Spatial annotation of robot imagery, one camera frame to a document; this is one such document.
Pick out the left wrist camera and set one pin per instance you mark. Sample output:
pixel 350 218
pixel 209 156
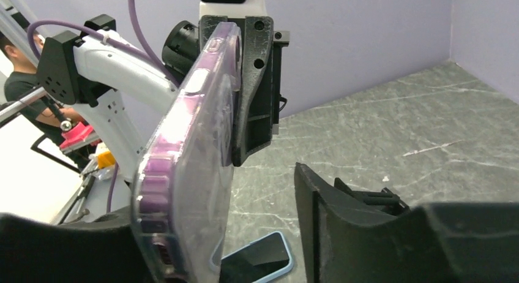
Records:
pixel 233 8

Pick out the blue cased phone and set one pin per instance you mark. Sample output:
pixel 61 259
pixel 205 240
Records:
pixel 262 260

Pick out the yellow object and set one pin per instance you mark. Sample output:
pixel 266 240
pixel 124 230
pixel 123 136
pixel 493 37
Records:
pixel 105 159

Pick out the pink object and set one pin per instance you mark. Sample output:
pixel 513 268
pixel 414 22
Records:
pixel 79 136

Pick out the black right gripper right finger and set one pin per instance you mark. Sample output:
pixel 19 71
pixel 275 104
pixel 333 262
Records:
pixel 344 240

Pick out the aluminium rail frame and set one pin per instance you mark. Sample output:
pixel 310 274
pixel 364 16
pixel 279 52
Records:
pixel 22 81

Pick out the purple phone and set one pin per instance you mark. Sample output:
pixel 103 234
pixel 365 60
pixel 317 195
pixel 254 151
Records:
pixel 181 191

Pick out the black folding phone stand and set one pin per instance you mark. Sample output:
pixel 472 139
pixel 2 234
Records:
pixel 385 201

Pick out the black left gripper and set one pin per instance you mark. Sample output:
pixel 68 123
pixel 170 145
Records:
pixel 280 78

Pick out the person in dark shirt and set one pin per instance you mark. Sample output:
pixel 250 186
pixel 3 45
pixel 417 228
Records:
pixel 80 157

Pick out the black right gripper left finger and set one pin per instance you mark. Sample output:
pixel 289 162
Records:
pixel 103 250

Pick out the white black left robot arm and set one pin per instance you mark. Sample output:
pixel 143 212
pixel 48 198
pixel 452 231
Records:
pixel 153 128

